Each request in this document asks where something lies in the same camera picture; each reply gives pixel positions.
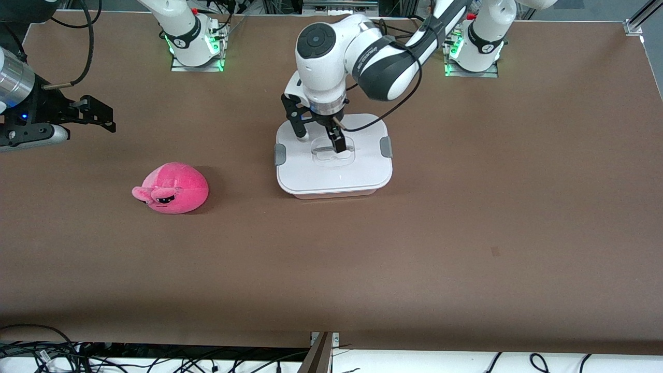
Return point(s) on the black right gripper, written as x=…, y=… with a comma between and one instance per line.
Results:
x=45, y=105

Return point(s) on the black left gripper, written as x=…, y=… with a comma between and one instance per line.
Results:
x=329, y=123

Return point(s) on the white box lid grey clips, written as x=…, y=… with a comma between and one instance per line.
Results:
x=331, y=178

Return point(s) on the pink plush toy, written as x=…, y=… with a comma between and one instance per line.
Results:
x=181, y=181

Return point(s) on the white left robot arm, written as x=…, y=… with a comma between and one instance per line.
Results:
x=331, y=52

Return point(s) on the pink plastic box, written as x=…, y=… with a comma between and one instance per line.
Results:
x=331, y=196

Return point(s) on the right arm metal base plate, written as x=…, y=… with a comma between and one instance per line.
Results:
x=181, y=67

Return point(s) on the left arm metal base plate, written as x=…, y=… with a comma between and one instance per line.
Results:
x=456, y=72

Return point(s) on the small metal bracket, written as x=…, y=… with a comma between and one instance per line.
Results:
x=335, y=338

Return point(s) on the brown post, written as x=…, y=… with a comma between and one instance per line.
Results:
x=317, y=360

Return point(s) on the aluminium frame profile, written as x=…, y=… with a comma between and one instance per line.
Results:
x=633, y=26

